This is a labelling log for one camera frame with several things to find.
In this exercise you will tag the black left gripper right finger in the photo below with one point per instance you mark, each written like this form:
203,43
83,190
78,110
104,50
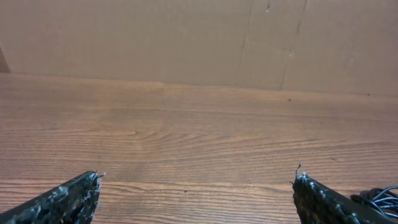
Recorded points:
316,203

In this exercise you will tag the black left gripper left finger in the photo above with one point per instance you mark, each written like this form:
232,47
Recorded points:
72,202

